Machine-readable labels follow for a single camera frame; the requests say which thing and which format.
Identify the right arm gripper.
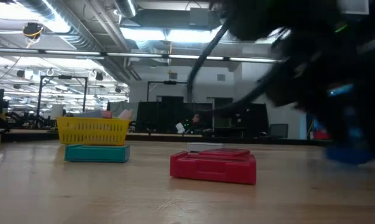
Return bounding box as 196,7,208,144
264,27,375,156

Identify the red plastic case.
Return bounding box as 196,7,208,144
198,147,252,158
169,151,257,185

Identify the teal plastic case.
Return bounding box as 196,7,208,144
64,144,131,163

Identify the yellow plastic basket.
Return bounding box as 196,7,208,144
55,116,131,146

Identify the grey office chair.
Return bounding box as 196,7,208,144
269,123,289,139

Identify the red box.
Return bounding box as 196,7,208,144
311,129,331,140

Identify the person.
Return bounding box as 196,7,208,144
187,113,213,133

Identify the long ceiling light bar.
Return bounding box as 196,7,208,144
0,47,281,64

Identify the white cylinder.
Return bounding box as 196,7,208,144
50,104,65,121

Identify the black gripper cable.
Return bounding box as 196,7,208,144
186,18,284,113

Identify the narrow black gantry frame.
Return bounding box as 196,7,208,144
146,80,190,103

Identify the black partition wall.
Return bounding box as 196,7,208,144
136,96,269,138

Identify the silver ventilation duct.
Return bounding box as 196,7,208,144
16,0,138,82

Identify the wide black gantry frame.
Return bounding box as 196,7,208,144
36,75,89,118

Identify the black yellow cable reel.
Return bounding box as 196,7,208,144
22,22,45,49

